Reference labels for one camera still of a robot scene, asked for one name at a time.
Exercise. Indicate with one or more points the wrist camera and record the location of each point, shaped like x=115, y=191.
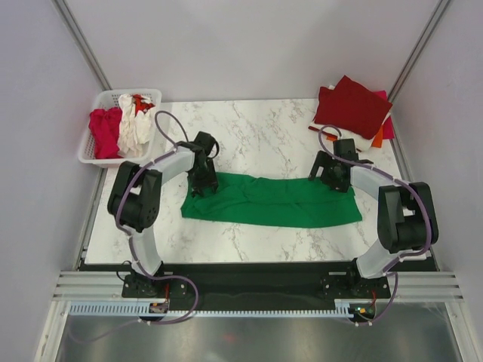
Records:
x=345, y=148
x=208, y=143

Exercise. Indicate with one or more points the right aluminium corner post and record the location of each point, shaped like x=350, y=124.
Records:
x=424, y=38

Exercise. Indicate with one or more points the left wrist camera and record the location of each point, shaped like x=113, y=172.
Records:
x=208, y=143

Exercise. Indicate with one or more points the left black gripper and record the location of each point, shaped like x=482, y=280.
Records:
x=210, y=182

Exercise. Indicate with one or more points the green t-shirt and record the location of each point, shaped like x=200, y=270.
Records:
x=290, y=203

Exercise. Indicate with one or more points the folded pink t-shirt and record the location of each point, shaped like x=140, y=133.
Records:
x=388, y=132

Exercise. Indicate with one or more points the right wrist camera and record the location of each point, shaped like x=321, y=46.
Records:
x=345, y=148

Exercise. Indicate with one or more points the white slotted cable duct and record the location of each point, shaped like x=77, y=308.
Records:
x=146, y=309

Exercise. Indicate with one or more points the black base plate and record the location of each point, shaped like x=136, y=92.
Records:
x=265, y=285

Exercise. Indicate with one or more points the folded white t-shirt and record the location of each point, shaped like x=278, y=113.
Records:
x=323, y=95

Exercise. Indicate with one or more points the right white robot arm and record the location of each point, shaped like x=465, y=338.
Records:
x=406, y=220

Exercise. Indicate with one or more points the aluminium corner post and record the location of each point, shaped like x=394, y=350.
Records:
x=424, y=38
x=81, y=41

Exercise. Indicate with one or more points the crumpled red t-shirt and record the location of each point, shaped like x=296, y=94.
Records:
x=142, y=104

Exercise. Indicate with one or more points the left aluminium corner post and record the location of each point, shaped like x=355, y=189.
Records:
x=81, y=41

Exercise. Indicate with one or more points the white plastic laundry basket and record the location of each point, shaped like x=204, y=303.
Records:
x=107, y=100

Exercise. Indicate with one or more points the crumpled white t-shirt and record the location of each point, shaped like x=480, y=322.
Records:
x=134, y=130

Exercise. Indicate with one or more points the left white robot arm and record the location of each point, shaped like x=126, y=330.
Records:
x=136, y=194

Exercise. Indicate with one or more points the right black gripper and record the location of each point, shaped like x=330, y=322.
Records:
x=324, y=160

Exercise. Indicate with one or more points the folded orange t-shirt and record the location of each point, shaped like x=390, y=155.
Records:
x=361, y=144

